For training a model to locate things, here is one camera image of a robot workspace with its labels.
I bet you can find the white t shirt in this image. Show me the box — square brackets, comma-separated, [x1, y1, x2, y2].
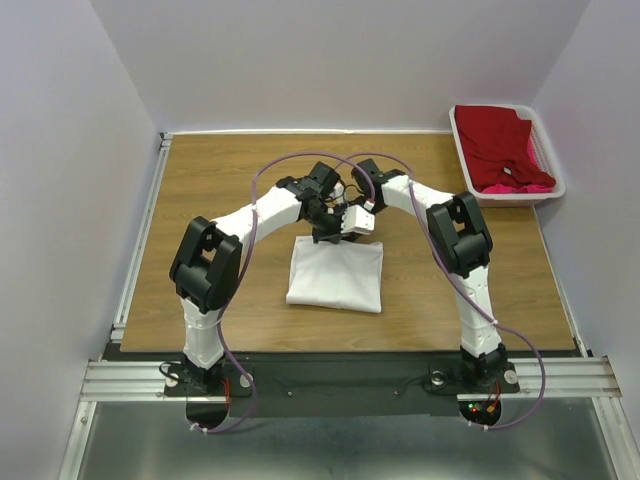
[286, 236, 384, 314]

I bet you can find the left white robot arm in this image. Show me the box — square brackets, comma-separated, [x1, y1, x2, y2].
[164, 161, 347, 394]

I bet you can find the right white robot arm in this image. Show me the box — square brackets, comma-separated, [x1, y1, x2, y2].
[351, 159, 507, 390]

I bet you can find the red t shirt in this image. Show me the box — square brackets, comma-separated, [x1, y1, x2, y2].
[454, 105, 556, 193]

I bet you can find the pink t shirt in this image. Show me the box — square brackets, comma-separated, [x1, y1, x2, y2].
[482, 139, 553, 194]

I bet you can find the white plastic basket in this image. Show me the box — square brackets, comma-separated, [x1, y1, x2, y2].
[449, 104, 565, 207]

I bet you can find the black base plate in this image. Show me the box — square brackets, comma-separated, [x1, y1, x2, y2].
[102, 351, 521, 419]

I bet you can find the aluminium left rail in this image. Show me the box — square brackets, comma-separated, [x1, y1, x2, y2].
[109, 132, 173, 343]

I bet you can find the aluminium rail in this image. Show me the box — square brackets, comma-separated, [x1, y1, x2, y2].
[109, 132, 173, 343]
[532, 207, 592, 358]
[80, 357, 621, 402]

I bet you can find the aluminium right rail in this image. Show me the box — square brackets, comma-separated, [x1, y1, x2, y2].
[532, 207, 592, 358]

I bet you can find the aluminium front rail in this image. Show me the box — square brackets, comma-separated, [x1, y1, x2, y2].
[80, 357, 621, 402]

